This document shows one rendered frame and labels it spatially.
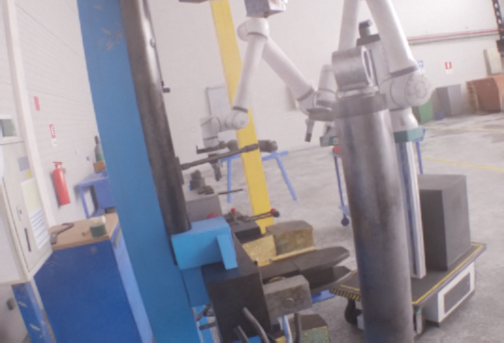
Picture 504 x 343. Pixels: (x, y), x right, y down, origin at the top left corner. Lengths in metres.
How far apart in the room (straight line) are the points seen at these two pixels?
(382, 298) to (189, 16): 11.38
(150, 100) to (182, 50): 11.07
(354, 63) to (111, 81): 0.83
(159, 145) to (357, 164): 0.69
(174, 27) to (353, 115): 11.10
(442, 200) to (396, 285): 1.02
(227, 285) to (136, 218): 0.42
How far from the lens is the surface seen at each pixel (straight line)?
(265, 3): 1.69
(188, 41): 12.43
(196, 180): 2.08
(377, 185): 1.61
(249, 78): 2.40
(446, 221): 2.72
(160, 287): 1.54
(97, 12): 1.50
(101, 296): 2.83
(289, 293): 1.28
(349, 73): 1.60
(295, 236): 1.80
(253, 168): 4.12
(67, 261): 2.79
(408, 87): 2.09
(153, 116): 1.32
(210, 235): 1.34
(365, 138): 1.58
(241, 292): 1.23
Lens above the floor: 1.52
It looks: 6 degrees down
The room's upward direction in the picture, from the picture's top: 11 degrees counter-clockwise
